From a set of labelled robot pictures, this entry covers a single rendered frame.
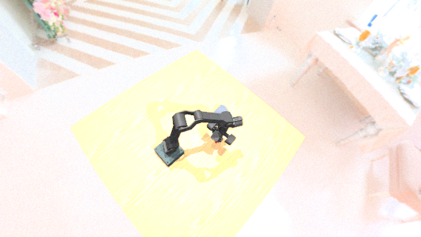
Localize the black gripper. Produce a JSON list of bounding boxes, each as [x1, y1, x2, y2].
[[207, 123, 236, 145]]

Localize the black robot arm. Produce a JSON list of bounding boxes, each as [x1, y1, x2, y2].
[[163, 110, 243, 156]]

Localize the grey square panel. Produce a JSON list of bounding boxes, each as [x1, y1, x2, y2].
[[214, 105, 229, 113]]

